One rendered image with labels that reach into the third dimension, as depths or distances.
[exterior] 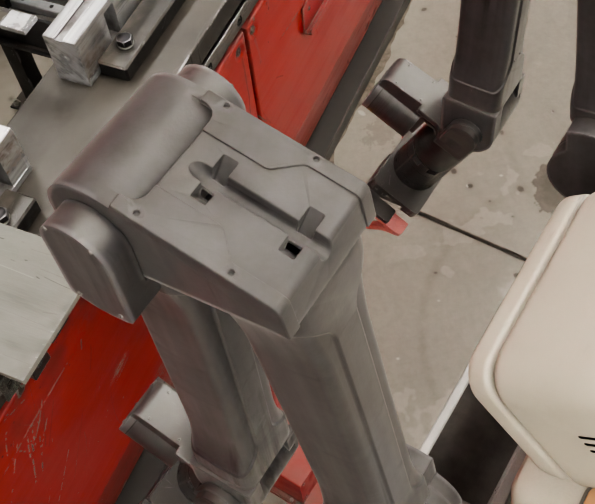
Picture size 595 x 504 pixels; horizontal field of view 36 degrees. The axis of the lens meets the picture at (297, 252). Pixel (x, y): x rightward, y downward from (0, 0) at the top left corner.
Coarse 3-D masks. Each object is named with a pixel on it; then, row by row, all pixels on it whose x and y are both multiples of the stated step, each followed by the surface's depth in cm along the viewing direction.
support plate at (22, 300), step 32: (0, 224) 117; (0, 256) 115; (32, 256) 114; (0, 288) 112; (32, 288) 112; (64, 288) 111; (0, 320) 109; (32, 320) 109; (64, 320) 110; (0, 352) 107; (32, 352) 107
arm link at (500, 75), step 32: (480, 0) 79; (512, 0) 78; (480, 32) 82; (512, 32) 81; (480, 64) 85; (512, 64) 85; (448, 96) 90; (480, 96) 87; (512, 96) 92; (480, 128) 90
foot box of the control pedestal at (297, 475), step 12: (300, 456) 189; (288, 468) 188; (300, 468) 188; (288, 480) 187; (300, 480) 186; (312, 480) 193; (276, 492) 196; (288, 492) 195; (300, 492) 189; (312, 492) 196
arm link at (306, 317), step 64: (128, 128) 41; (192, 128) 41; (256, 128) 41; (64, 192) 40; (128, 192) 39; (192, 192) 39; (256, 192) 40; (320, 192) 40; (192, 256) 38; (256, 256) 38; (320, 256) 40; (256, 320) 39; (320, 320) 41; (320, 384) 46; (384, 384) 51; (320, 448) 54; (384, 448) 54
